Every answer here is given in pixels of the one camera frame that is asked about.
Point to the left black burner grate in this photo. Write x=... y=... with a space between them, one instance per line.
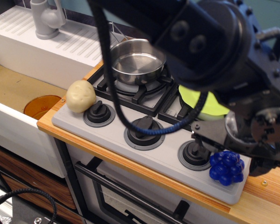
x=147 y=99

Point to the grey toy stove top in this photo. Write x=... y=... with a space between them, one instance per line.
x=163 y=159

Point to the blue blueberry cluster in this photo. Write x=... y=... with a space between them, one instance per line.
x=227 y=168

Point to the grey toy faucet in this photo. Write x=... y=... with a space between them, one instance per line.
x=47 y=21

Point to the black stove knob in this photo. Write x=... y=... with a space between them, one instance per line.
x=143 y=142
x=99 y=115
x=189 y=157

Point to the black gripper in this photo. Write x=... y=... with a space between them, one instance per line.
x=257 y=138

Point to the wood grain drawer front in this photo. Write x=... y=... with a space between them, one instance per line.
x=18 y=173

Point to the lime green plate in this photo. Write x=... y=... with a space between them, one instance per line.
x=189 y=95

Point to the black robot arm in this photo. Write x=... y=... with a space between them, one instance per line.
x=215 y=47

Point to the left black stove knob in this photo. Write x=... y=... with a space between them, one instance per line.
x=99 y=115

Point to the left teal wall cabinet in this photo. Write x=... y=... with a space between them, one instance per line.
x=79 y=11

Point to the right black stove knob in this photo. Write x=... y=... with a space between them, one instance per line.
x=189 y=157

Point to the orange plastic cup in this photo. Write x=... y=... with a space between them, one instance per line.
x=39 y=106

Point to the white toy sink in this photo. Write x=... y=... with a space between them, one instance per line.
x=31 y=67

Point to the black oven door handle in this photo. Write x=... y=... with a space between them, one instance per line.
x=175 y=218

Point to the black burner grate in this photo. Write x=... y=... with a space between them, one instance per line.
x=174 y=109
x=147 y=99

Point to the stainless steel pot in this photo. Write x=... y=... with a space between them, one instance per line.
x=136 y=62

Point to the right black burner grate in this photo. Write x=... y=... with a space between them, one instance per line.
x=174 y=109

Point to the beige toy potato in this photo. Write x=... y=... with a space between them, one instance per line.
x=80 y=96

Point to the middle black stove knob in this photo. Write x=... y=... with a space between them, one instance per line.
x=143 y=142

